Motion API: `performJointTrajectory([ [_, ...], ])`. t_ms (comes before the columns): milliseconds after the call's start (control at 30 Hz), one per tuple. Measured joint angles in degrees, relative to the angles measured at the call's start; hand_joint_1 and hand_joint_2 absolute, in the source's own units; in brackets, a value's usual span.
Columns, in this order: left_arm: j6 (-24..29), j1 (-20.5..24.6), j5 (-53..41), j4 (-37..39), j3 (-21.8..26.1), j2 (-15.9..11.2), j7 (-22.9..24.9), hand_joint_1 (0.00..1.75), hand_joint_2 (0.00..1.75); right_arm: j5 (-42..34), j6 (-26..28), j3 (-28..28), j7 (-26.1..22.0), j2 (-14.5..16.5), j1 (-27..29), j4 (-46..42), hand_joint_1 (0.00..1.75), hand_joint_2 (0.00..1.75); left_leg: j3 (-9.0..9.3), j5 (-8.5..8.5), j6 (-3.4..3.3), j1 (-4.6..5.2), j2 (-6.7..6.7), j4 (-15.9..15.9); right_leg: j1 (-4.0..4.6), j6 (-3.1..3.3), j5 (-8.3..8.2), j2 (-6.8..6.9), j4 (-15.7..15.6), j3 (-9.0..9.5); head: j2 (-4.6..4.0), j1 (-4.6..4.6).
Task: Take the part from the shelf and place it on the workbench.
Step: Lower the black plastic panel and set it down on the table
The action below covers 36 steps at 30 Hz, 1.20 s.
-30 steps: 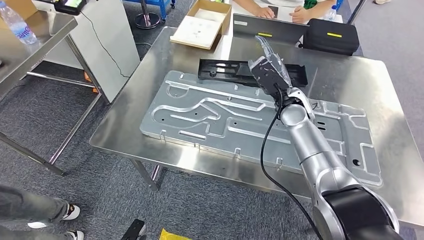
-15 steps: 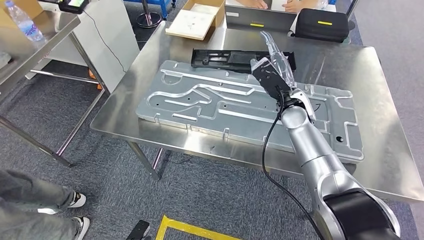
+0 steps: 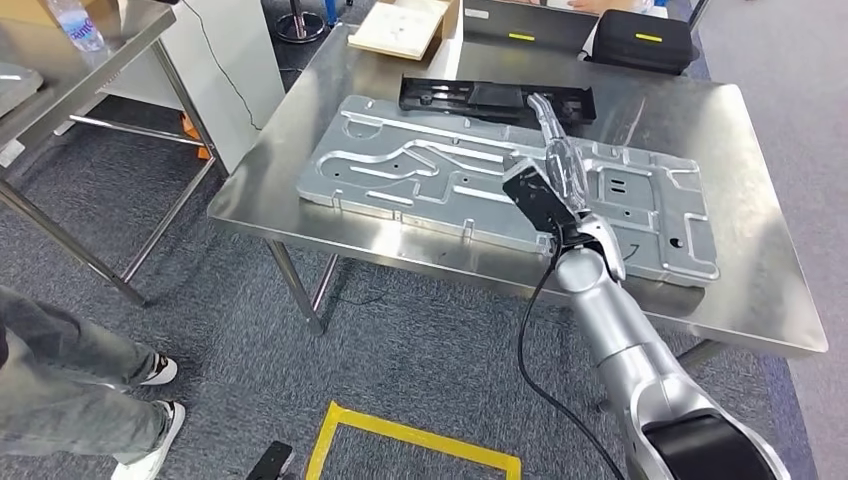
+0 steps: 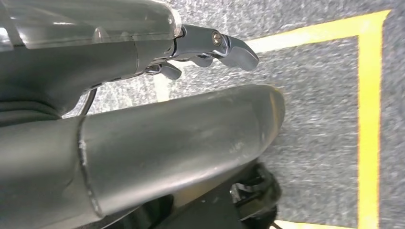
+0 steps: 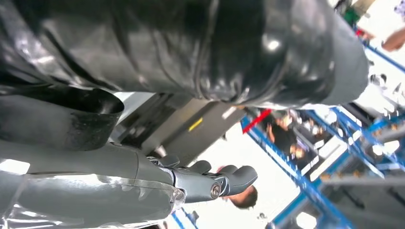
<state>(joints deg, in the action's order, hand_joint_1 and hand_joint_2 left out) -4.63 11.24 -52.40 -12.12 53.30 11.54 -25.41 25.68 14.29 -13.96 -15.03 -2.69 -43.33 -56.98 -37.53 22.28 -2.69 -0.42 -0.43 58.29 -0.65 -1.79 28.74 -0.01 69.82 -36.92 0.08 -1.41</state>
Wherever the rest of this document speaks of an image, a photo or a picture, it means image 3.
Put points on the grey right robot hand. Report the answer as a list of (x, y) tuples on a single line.
[(566, 166)]

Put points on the black plastic plate frame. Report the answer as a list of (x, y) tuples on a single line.
[(464, 99)]

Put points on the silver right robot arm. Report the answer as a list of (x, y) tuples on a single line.
[(629, 351)]

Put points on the steel workbench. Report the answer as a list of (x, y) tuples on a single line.
[(748, 199)]

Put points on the padded black case yellow strip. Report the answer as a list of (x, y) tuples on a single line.
[(642, 46)]

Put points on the flat black case yellow strip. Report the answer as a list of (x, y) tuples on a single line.
[(517, 20)]

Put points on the machined aluminium panel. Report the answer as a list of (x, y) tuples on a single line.
[(411, 172)]

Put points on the seated person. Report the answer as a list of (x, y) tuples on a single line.
[(596, 5)]

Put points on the open cardboard box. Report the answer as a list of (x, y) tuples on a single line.
[(397, 30)]

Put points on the white foam insert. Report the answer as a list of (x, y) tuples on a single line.
[(394, 30)]

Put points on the white cabinet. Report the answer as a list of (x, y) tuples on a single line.
[(212, 60)]

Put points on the orange floor object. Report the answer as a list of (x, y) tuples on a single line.
[(192, 129)]

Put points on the steel side table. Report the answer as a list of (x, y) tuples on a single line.
[(99, 60)]

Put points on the clear water bottle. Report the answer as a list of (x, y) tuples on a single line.
[(79, 26)]

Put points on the grey metal tray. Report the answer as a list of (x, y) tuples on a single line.
[(16, 89)]

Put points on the plain brown cardboard box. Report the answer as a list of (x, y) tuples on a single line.
[(26, 10)]

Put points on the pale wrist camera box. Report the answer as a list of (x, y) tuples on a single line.
[(536, 195)]

